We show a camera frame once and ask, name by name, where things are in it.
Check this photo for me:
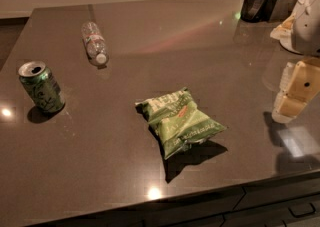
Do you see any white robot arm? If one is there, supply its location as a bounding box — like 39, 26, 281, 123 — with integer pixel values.
270, 0, 320, 123

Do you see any dark snack display box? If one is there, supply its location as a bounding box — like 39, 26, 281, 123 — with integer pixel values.
260, 0, 297, 22

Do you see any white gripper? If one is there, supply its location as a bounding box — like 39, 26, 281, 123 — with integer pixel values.
271, 57, 320, 124

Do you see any dark cabinet drawer with handle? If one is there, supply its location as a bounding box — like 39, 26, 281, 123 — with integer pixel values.
142, 184, 319, 227

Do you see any green jalapeno chip bag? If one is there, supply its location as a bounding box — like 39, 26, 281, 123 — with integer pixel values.
135, 88, 226, 160

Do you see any black mesh cup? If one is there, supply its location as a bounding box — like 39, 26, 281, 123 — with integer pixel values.
241, 0, 267, 23

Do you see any green soda can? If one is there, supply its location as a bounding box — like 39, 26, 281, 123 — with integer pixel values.
18, 61, 65, 114

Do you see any clear plastic water bottle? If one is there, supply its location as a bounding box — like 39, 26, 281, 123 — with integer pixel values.
81, 21, 109, 66

